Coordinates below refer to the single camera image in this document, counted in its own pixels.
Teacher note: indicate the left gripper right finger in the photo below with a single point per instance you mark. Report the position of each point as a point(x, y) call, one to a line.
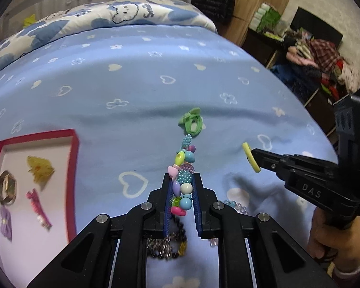
point(207, 225)

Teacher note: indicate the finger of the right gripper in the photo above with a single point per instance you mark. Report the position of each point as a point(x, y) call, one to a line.
point(274, 162)

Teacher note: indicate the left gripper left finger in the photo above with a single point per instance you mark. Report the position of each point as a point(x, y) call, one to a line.
point(162, 201)

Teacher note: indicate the right hand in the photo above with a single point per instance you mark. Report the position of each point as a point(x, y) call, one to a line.
point(346, 242)

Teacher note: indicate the pink right sleeve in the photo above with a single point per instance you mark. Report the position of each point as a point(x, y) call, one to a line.
point(346, 279)

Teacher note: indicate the pile of clothes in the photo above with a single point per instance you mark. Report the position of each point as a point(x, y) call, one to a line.
point(312, 64)

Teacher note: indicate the pink hair clip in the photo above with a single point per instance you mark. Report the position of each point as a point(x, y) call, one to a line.
point(35, 203)

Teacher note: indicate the dark shelf unit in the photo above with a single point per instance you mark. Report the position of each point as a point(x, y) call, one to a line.
point(265, 47)

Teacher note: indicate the yellow hair claw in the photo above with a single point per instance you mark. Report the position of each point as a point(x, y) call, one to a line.
point(41, 170)

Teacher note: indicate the red white tray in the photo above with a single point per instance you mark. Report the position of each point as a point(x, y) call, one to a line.
point(32, 246)

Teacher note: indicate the light blue bed sheet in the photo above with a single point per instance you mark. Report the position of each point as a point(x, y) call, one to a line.
point(124, 90)

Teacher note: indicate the green white packages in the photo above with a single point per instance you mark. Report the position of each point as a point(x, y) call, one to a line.
point(264, 19)

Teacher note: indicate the purple bow hair clip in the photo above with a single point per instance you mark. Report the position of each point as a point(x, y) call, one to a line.
point(6, 223)

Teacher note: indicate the black bag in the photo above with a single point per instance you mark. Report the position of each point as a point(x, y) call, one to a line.
point(219, 11)

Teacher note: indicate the blue white cartoon quilt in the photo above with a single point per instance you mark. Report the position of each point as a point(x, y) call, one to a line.
point(92, 16)

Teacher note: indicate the yellow toy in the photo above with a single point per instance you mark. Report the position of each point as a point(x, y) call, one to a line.
point(29, 21)

